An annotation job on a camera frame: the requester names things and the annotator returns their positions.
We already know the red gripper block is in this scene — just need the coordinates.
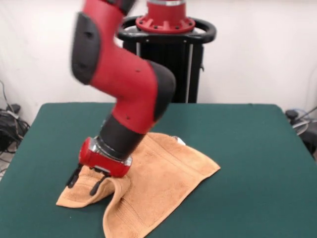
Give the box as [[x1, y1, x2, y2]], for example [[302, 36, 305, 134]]
[[65, 138, 133, 196]]

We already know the orange terry towel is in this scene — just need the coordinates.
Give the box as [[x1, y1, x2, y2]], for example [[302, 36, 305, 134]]
[[55, 132, 221, 238]]

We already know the dark green table cloth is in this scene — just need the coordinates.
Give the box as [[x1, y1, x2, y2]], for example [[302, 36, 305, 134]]
[[0, 103, 317, 238]]

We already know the black cable tangle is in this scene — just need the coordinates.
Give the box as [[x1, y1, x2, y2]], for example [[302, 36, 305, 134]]
[[0, 79, 31, 174], [284, 69, 317, 159]]

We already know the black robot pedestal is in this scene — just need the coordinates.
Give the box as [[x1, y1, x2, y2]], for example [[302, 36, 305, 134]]
[[117, 16, 217, 104]]

